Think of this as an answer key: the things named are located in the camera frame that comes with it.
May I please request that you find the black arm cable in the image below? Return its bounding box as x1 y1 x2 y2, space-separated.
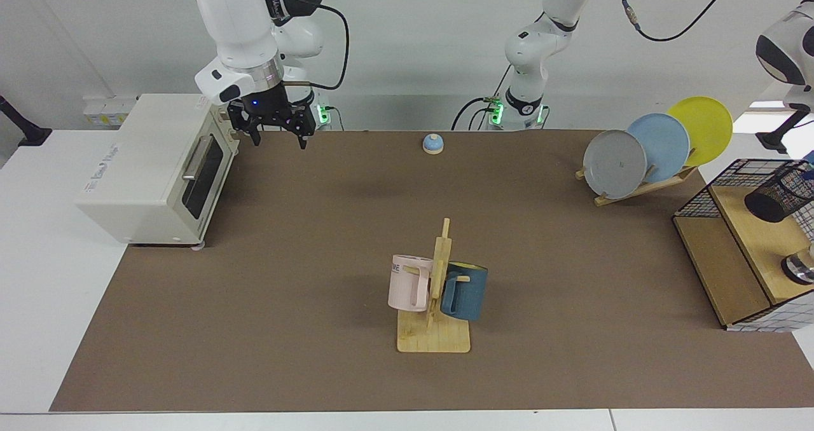
620 0 742 43
283 2 350 91

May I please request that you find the wooden cup stand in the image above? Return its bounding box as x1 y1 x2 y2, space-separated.
397 217 472 353

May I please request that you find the black base cable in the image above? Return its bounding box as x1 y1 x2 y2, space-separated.
451 65 513 131

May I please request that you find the brown table cloth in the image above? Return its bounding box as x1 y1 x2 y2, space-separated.
50 129 814 413

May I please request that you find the yellow plate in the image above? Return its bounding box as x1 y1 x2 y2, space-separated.
666 96 734 167

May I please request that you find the wooden plate rack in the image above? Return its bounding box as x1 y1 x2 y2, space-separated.
575 164 699 207

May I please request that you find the light blue plate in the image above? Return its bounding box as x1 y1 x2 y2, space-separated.
626 113 691 184

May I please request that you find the pale toaster oven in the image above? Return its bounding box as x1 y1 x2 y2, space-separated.
75 93 241 249

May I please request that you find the grey plate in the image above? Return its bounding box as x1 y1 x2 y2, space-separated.
583 130 648 200

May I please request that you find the wire basket with wooden floor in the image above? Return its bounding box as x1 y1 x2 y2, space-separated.
673 158 814 330

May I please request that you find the black camera stand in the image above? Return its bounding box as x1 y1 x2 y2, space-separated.
755 106 814 154
0 95 53 147

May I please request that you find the black mesh pen holder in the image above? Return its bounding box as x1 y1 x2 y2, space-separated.
744 164 814 223

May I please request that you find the silver metal cup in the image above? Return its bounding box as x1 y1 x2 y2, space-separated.
781 243 814 285

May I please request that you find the white wall socket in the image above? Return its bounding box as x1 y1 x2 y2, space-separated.
83 97 137 130

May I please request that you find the pink cup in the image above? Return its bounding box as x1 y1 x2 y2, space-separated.
388 254 434 312

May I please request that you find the dark blue cup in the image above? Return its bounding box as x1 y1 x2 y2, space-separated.
440 262 489 322

